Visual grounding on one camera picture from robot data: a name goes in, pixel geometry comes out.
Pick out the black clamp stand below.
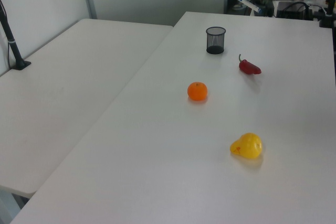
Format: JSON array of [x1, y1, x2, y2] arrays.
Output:
[[318, 0, 336, 28]]

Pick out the orange mandarin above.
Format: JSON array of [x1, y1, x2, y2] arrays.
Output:
[[186, 81, 208, 102]]

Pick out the red chili pepper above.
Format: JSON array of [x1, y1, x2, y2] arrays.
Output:
[[238, 54, 263, 76]]

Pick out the black camera pole with base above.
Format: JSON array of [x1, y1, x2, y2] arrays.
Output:
[[0, 0, 32, 71]]

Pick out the white adjoining table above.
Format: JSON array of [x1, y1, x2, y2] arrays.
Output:
[[0, 18, 174, 199]]

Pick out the black mesh pen cup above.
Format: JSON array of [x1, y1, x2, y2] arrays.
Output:
[[205, 26, 227, 55]]

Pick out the yellow pear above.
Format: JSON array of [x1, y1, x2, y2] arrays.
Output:
[[229, 132, 264, 159]]

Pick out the black electronics box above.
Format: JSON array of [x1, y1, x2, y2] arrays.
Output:
[[276, 1, 313, 21]]

